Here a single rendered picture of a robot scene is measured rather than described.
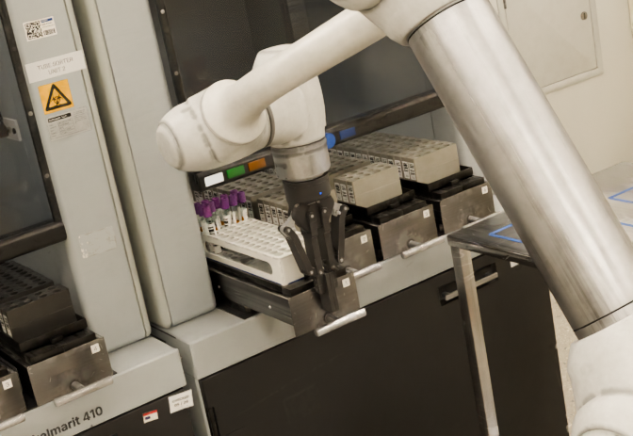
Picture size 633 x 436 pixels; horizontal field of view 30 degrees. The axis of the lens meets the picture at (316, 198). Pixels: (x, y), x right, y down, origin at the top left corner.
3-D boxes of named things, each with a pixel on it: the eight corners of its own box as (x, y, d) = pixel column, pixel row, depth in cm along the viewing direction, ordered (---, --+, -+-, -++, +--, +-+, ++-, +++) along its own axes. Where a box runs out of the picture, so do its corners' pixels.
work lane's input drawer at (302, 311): (121, 265, 252) (112, 225, 250) (178, 243, 259) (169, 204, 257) (310, 345, 193) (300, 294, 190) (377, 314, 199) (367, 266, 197)
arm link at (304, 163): (259, 146, 191) (267, 181, 193) (289, 152, 183) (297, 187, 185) (305, 130, 195) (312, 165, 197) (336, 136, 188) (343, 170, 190)
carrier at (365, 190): (397, 192, 236) (392, 163, 234) (403, 193, 234) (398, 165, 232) (350, 210, 230) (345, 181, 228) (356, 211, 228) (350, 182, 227)
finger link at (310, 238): (316, 211, 191) (308, 213, 190) (327, 275, 194) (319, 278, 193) (302, 207, 194) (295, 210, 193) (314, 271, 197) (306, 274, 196)
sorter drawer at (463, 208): (263, 190, 288) (255, 155, 285) (309, 174, 295) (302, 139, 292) (459, 239, 228) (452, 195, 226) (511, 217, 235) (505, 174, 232)
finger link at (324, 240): (306, 205, 194) (314, 202, 195) (320, 268, 198) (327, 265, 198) (319, 209, 191) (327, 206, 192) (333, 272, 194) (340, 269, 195)
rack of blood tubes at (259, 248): (201, 262, 222) (194, 231, 221) (245, 244, 227) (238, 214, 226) (285, 293, 198) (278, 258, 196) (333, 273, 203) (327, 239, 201)
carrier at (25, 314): (73, 317, 200) (65, 285, 199) (78, 320, 199) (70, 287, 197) (9, 343, 195) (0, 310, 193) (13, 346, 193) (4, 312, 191)
